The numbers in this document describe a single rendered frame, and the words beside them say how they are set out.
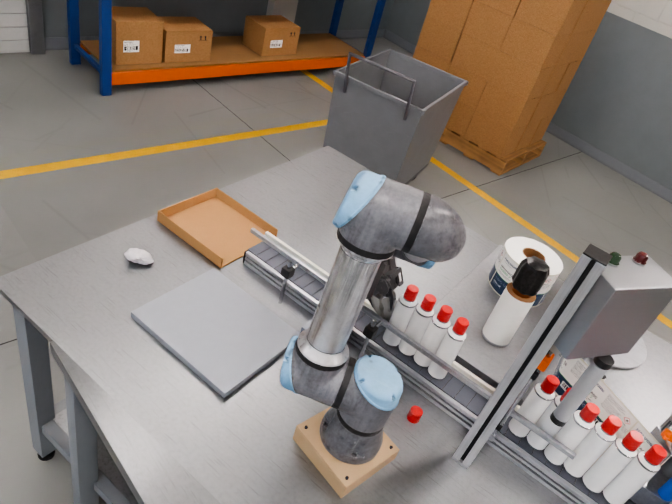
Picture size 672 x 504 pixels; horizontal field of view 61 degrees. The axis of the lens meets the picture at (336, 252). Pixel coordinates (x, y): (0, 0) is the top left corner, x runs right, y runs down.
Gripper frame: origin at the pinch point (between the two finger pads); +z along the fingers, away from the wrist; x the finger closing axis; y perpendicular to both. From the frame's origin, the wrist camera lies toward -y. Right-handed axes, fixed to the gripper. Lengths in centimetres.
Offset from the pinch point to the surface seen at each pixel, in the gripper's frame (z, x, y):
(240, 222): -24, 61, 10
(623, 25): -46, 36, 470
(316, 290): -6.9, 22.9, -0.7
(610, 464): 27, -59, -2
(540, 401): 14.3, -43.4, -2.0
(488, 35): -61, 101, 329
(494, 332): 13.2, -21.3, 24.1
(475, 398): 20.4, -24.7, 1.1
